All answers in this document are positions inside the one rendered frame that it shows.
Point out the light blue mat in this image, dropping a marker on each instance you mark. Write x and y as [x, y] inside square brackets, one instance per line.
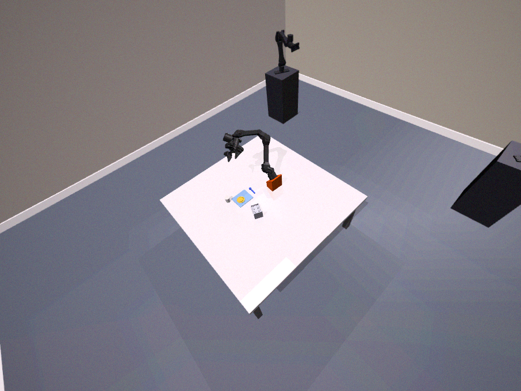
[244, 194]

